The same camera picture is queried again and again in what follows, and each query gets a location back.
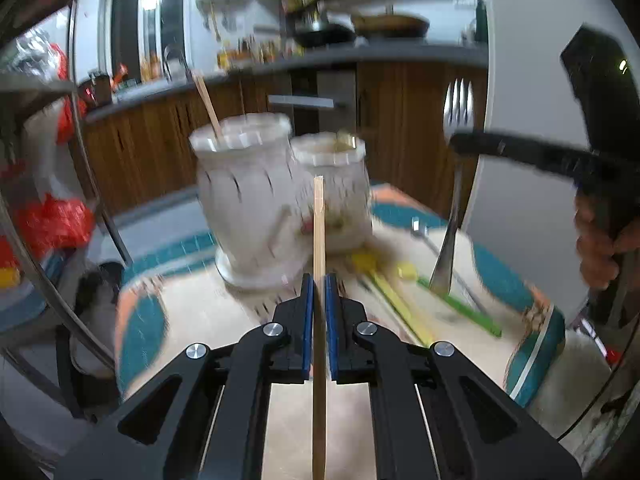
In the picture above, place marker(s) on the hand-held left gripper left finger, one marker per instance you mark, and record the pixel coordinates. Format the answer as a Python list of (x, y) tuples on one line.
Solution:
[(307, 330)]

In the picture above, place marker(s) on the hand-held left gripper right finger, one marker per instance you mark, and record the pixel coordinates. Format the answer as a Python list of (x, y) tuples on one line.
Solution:
[(331, 330)]

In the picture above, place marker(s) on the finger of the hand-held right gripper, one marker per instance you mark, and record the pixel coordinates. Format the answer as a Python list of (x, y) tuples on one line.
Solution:
[(525, 149)]

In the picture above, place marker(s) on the yellow plastic spoon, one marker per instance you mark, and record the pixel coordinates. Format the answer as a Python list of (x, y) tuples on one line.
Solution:
[(387, 292)]

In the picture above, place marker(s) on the wooden chopstick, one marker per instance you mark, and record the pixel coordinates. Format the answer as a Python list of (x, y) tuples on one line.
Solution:
[(207, 105), (319, 240)]

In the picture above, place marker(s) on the metal fork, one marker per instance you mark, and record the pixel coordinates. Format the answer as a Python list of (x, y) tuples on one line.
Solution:
[(452, 220)]

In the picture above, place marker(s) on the metal spoon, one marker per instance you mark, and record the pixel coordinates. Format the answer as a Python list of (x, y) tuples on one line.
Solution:
[(421, 229)]

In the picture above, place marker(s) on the white ceramic utensil holder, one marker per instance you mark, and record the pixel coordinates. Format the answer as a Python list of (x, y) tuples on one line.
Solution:
[(245, 210)]

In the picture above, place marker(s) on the person's right hand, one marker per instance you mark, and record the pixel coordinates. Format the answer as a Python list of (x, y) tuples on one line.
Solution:
[(592, 250)]

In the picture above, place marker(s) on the printed tablecloth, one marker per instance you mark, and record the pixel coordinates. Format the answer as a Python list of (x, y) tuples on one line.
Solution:
[(200, 300)]

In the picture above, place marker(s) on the dark green bottle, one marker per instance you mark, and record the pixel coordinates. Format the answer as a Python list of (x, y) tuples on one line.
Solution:
[(481, 20)]

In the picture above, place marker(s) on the grey kitchen countertop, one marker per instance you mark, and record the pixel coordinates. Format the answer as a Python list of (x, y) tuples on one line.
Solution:
[(400, 52)]

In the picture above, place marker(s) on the brown frying pan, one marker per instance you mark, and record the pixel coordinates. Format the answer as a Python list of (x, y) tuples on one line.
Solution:
[(390, 25)]

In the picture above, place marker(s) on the built-in oven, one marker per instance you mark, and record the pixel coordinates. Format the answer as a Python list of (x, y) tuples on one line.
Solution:
[(320, 90)]

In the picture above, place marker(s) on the black wok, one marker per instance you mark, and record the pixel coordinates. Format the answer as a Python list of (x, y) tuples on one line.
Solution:
[(322, 35)]

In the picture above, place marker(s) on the wooden base cabinets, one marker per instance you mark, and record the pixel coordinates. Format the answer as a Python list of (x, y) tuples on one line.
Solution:
[(150, 150)]

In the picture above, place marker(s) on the large red plastic bag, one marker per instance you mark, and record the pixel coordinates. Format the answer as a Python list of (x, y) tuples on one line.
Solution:
[(55, 220)]

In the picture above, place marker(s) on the metal shelf rack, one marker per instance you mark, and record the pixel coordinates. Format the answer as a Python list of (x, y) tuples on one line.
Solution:
[(82, 160)]

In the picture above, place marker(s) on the sink faucet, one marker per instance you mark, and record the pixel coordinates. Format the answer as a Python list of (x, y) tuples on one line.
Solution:
[(175, 60)]

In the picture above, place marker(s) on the yellow corn cob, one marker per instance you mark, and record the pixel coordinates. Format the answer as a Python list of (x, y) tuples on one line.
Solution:
[(9, 276)]

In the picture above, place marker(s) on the dark red rice cooker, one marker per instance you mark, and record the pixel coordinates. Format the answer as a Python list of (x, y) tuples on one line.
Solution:
[(97, 90)]

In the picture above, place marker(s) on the small red plastic bag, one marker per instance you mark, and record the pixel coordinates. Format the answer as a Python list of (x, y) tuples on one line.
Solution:
[(65, 115)]

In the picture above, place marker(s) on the window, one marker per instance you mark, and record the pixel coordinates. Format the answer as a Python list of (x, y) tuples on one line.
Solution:
[(145, 20)]

